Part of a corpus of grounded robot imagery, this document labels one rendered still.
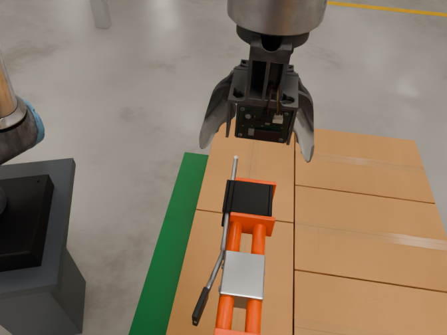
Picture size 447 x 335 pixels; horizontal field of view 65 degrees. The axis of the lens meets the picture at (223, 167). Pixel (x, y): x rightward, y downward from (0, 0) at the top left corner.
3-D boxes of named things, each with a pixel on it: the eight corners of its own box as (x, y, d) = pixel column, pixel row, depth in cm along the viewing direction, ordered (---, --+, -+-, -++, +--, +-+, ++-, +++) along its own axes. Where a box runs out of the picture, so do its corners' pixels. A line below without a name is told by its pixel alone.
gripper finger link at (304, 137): (307, 187, 46) (273, 139, 40) (306, 155, 50) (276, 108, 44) (330, 180, 44) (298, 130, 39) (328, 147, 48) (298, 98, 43)
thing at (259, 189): (271, 236, 61) (275, 221, 57) (228, 231, 61) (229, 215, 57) (273, 199, 66) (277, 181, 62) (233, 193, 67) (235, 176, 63)
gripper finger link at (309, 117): (290, 141, 46) (257, 91, 41) (290, 131, 47) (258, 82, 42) (324, 128, 44) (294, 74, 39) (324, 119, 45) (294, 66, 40)
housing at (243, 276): (261, 312, 52) (265, 300, 49) (216, 306, 53) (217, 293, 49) (264, 268, 57) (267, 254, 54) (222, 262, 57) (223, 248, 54)
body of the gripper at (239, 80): (222, 141, 40) (227, 40, 31) (232, 96, 45) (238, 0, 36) (291, 150, 39) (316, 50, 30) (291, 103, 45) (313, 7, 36)
